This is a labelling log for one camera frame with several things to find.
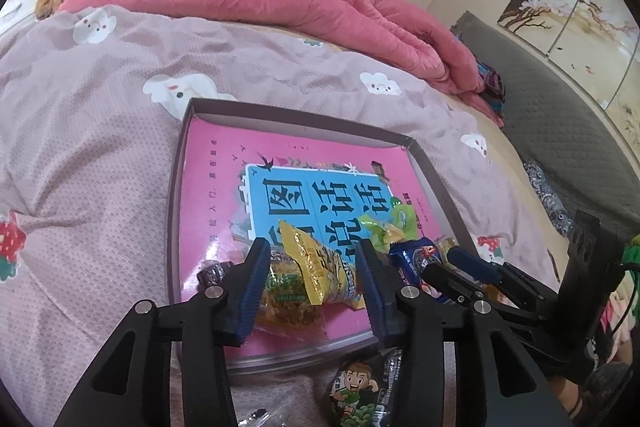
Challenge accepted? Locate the clear plastic wrapper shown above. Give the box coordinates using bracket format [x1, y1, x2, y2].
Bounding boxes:
[235, 404, 281, 427]

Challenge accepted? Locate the floral wall painting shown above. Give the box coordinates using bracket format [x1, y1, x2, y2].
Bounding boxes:
[496, 0, 640, 108]

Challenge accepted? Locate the green snack packet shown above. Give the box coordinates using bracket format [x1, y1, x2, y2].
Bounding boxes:
[357, 197, 418, 258]

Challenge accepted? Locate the multicoloured striped cloth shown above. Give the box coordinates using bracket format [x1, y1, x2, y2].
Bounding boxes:
[475, 59, 507, 118]

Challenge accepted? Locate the grey quilted headboard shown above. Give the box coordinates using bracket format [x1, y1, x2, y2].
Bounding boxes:
[450, 11, 640, 238]

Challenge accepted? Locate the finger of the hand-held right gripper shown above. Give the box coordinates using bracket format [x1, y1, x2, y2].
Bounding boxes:
[421, 263, 541, 323]
[446, 246, 556, 308]

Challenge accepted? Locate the pink book with blue panel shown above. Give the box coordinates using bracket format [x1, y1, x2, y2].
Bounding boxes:
[177, 117, 453, 343]

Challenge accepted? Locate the blue cookie packet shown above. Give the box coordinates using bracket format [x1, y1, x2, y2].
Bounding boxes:
[389, 237, 451, 305]

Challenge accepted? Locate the grey patterned cloth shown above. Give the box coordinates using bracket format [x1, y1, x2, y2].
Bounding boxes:
[522, 159, 576, 235]

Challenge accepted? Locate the black cartoon snack packet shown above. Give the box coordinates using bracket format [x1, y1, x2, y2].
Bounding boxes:
[327, 347, 406, 427]

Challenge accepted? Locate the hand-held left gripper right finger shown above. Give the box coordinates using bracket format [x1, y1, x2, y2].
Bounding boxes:
[356, 238, 573, 427]

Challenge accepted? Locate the mauve printed bedsheet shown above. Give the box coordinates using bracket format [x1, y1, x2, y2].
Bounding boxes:
[0, 4, 561, 427]

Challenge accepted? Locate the dark shallow cardboard box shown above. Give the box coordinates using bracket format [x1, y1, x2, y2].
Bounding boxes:
[166, 97, 475, 365]

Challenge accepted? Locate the brown chocolate snack packet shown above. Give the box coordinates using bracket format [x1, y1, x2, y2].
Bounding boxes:
[196, 259, 236, 293]

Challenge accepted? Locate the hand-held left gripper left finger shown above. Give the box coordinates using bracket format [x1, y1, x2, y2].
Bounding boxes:
[52, 237, 273, 427]

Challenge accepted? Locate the clear packet of fried snack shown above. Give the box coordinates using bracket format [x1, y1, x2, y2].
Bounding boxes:
[252, 257, 326, 333]

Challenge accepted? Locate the yellow snack packet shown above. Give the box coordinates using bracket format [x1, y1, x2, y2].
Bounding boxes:
[277, 219, 366, 310]

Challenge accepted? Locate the pink quilt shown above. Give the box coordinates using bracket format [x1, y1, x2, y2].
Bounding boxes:
[55, 0, 506, 128]

